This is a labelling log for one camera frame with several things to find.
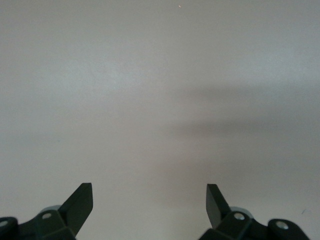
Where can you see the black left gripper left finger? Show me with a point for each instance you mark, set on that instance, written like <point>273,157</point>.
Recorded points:
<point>50,225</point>

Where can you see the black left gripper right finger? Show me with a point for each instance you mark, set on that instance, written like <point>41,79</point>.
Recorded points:
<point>235,225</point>

